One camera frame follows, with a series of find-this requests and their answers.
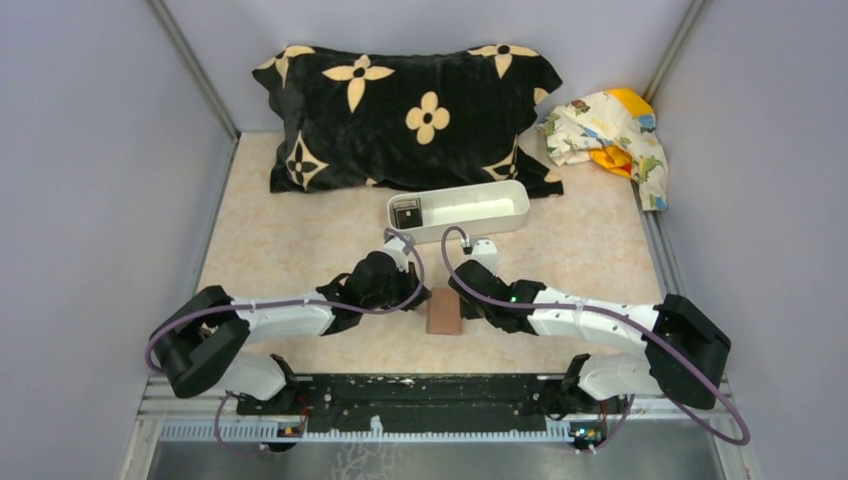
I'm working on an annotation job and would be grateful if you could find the purple cable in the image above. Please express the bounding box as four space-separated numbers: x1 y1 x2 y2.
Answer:
144 228 427 376
440 226 752 447

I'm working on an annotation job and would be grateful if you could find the stack of cards in bin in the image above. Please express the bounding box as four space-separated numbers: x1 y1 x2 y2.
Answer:
389 198 423 230

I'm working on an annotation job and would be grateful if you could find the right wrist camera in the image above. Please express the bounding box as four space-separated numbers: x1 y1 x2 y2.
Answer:
463 237 498 274

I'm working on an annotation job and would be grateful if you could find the aluminium frame rail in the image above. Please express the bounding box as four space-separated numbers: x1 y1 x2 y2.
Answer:
137 374 749 450

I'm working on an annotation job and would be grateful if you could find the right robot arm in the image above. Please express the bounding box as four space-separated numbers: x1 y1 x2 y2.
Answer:
449 260 732 412

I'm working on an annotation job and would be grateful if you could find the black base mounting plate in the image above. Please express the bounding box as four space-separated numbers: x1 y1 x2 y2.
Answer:
235 372 631 435

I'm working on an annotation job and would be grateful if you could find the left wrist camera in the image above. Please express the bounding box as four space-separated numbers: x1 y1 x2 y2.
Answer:
381 228 415 272

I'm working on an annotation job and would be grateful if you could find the white oblong plastic bin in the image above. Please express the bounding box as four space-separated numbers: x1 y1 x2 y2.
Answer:
386 180 530 244

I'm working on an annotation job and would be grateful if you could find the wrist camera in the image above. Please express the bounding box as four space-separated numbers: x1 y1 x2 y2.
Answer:
381 228 415 272
463 237 498 274

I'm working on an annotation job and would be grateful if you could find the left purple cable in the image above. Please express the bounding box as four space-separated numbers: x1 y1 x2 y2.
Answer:
144 228 427 376

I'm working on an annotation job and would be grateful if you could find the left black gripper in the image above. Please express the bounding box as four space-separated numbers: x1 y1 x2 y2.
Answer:
362 259 432 313

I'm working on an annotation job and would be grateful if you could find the brown leather card holder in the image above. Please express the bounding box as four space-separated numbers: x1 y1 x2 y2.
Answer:
425 287 464 336

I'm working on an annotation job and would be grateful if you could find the black floral pillow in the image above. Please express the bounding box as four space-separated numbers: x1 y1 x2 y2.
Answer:
252 43 564 198

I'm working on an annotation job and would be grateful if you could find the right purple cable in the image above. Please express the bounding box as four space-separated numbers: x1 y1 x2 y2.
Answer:
440 226 752 447

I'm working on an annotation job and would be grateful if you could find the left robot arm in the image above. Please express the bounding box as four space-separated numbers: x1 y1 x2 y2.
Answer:
145 251 430 414

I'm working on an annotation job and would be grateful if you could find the cartoon print cloth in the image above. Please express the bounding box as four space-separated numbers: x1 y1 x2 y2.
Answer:
538 88 669 212

